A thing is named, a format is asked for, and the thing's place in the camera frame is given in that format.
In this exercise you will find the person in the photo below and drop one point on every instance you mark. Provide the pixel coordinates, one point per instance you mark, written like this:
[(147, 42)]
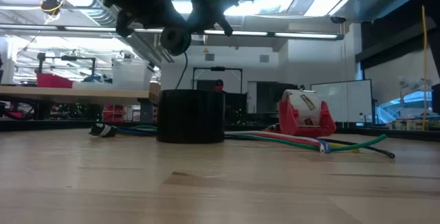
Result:
[(219, 86)]

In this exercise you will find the black cabinet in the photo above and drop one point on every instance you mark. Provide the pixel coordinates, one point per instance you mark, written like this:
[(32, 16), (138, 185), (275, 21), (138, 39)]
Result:
[(266, 102)]

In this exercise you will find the whiteboard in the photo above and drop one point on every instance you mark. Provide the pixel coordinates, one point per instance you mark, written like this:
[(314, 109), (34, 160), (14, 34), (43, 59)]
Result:
[(343, 100)]

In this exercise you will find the red tape dispenser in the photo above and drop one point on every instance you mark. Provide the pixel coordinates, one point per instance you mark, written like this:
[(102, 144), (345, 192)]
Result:
[(292, 124)]

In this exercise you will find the red storage bins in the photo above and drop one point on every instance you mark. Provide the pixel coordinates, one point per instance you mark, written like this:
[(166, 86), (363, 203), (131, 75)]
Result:
[(113, 112)]

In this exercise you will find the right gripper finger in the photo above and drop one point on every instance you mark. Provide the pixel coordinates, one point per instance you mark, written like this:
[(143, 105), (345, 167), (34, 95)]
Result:
[(199, 17)]

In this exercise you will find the black gantry frame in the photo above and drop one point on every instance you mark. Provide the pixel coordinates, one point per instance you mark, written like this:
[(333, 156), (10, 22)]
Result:
[(68, 58)]

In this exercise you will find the white translucent storage container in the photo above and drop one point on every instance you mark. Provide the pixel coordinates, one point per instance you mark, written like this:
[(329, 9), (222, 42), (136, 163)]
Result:
[(130, 76)]

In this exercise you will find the dark duct tape roll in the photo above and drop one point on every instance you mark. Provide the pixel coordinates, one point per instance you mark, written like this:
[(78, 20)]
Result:
[(190, 117)]

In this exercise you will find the red plastic tote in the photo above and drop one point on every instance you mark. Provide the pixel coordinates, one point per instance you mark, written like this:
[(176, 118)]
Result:
[(55, 80)]

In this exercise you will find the long tube light fixture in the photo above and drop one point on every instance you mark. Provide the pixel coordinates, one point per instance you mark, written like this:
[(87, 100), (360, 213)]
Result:
[(309, 35)]

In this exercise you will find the black stand frame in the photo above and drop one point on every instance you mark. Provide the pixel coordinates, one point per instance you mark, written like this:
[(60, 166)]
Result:
[(217, 68)]

